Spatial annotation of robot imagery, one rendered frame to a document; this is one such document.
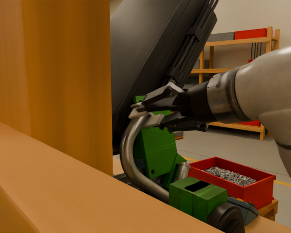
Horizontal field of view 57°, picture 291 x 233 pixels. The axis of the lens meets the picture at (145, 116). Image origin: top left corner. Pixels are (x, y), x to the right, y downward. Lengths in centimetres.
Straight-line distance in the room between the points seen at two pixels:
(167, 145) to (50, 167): 58
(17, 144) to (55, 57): 9
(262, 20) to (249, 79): 613
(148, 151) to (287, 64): 41
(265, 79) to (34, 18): 29
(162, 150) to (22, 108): 50
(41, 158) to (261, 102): 30
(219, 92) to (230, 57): 628
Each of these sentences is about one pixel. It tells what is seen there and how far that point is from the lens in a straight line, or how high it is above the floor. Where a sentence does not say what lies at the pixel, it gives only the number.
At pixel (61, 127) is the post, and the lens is 27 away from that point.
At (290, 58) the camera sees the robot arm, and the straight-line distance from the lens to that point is 39.
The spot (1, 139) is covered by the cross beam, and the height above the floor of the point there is 127.
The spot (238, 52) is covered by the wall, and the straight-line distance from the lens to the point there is 665.
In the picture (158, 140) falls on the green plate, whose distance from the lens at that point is 71.
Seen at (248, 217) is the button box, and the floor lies 92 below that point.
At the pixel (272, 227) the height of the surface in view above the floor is 90.
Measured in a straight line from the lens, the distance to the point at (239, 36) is 604.
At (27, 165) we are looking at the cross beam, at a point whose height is 127.
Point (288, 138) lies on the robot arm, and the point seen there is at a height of 124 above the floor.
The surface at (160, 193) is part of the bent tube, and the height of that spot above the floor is 105.
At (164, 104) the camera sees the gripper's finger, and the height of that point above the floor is 127.
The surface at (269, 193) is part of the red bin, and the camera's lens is 124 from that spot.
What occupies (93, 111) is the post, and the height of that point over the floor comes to 129.
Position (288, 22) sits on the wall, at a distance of 636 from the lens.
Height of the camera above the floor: 133
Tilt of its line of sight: 9 degrees down
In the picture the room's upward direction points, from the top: straight up
